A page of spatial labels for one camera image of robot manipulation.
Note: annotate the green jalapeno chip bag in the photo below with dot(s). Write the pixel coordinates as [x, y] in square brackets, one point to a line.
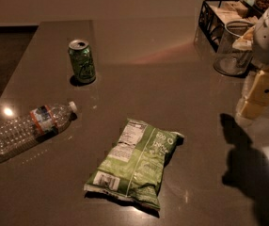
[133, 169]

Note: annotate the black wire basket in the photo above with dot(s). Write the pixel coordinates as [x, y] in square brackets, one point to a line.
[214, 14]

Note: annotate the clear plastic water bottle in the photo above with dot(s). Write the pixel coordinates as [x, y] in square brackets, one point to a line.
[23, 133]

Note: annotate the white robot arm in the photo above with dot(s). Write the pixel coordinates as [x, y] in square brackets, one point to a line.
[245, 43]

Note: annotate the green soda can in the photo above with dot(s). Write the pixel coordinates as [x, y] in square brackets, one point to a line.
[82, 61]

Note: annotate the clear glass jar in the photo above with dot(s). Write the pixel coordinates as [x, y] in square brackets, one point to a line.
[231, 61]

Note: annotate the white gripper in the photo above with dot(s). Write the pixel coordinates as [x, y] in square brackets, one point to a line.
[256, 89]

